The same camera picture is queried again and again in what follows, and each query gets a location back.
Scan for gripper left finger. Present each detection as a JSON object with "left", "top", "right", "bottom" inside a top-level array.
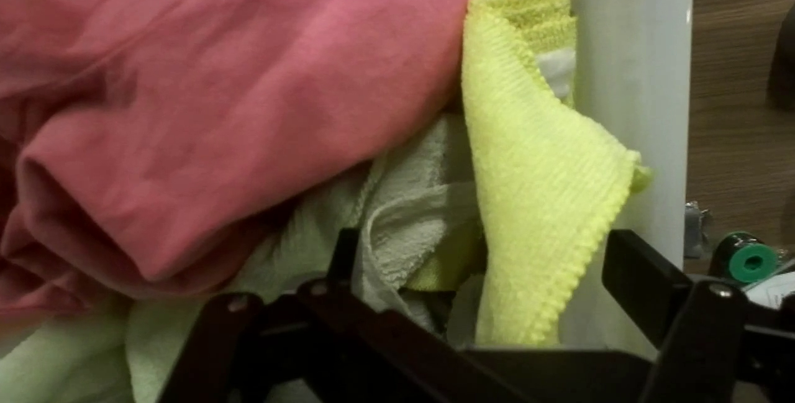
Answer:
[{"left": 158, "top": 227, "right": 522, "bottom": 403}]

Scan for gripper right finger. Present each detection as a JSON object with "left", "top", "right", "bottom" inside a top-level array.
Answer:
[{"left": 601, "top": 229, "right": 795, "bottom": 403}]

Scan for white plastic box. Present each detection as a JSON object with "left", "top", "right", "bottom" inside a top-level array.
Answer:
[{"left": 543, "top": 0, "right": 695, "bottom": 357}]

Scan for green spool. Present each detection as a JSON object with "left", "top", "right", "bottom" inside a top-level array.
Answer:
[{"left": 710, "top": 231, "right": 780, "bottom": 284}]

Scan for white paper label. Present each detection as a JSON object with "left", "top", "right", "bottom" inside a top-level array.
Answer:
[{"left": 742, "top": 260, "right": 795, "bottom": 309}]

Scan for grey metal clip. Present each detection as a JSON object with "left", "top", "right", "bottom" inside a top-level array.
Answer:
[{"left": 684, "top": 201, "right": 714, "bottom": 260}]

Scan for pale green towel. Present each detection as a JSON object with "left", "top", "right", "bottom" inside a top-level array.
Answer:
[{"left": 0, "top": 114, "right": 485, "bottom": 403}]

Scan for yellow microfibre cloth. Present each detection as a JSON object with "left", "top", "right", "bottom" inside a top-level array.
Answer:
[{"left": 407, "top": 0, "right": 653, "bottom": 348}]

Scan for pink garment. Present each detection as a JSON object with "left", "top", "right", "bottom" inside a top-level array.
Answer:
[{"left": 0, "top": 0, "right": 553, "bottom": 329}]

